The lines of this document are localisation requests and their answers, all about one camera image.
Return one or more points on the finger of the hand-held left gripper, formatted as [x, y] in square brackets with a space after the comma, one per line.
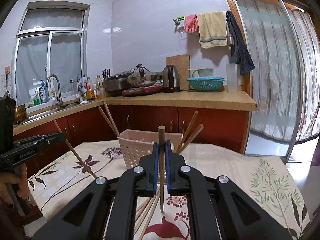
[45, 139]

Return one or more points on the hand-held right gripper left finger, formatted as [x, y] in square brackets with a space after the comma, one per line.
[155, 170]

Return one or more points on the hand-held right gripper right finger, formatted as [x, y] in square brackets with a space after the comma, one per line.
[168, 165]

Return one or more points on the pink perforated utensil basket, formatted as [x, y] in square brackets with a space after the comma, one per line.
[132, 150]

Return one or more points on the wooden chopstick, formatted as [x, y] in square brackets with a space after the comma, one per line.
[80, 158]
[110, 116]
[195, 132]
[107, 120]
[161, 135]
[191, 122]

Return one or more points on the pile of wooden chopsticks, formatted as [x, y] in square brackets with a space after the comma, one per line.
[149, 218]

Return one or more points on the person's left hand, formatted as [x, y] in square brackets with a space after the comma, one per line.
[23, 185]

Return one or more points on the steel kitchen sink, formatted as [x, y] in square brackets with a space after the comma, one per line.
[42, 115]

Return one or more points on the green dish soap bottle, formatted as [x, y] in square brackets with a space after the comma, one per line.
[36, 100]

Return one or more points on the steel kitchen faucet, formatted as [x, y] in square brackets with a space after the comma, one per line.
[59, 97]

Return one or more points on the blue cleaner bottle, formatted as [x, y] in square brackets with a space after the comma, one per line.
[43, 92]

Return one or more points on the white spray bottle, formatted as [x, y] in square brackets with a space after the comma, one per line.
[52, 91]

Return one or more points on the floral tablecloth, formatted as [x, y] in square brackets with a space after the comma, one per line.
[225, 160]

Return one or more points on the kitchen counter with red cabinets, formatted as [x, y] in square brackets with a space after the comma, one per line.
[212, 122]

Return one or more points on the bottles by the sink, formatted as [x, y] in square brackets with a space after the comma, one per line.
[90, 91]

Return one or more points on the white plastic bottle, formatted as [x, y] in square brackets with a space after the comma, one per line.
[83, 81]

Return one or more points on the clear oil bottle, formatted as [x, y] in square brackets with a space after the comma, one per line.
[99, 87]

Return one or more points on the red induction cooker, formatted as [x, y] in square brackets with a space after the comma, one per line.
[145, 91]

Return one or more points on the knife block with knives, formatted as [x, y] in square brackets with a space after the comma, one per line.
[105, 82]

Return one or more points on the black steel electric kettle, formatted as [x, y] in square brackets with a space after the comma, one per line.
[171, 78]

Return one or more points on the teal plastic colander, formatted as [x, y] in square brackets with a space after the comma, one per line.
[205, 84]

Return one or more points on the silver rice cooker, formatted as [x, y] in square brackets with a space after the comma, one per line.
[116, 86]

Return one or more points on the steel wok with lid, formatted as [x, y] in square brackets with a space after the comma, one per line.
[143, 78]

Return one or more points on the grey mug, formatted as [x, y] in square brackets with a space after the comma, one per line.
[203, 72]

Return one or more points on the wooden cutting board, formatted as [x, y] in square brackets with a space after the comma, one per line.
[180, 62]

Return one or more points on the translucent plastic container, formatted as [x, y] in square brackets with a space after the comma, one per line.
[231, 78]

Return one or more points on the sliding glass door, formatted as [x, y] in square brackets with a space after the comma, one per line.
[265, 80]

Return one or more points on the dark grey cloth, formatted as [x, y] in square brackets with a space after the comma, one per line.
[241, 52]

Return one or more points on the small metal cup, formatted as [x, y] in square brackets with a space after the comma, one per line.
[230, 41]

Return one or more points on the beige striped towel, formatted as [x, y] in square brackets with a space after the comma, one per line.
[212, 30]

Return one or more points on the pink rubber gloves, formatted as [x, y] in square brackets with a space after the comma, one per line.
[191, 23]

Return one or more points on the sheer floral curtain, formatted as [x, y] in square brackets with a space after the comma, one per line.
[307, 80]

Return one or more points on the aluminium frame window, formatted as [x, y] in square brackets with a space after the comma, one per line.
[65, 60]

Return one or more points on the metal towel rail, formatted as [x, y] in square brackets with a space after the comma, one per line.
[177, 26]

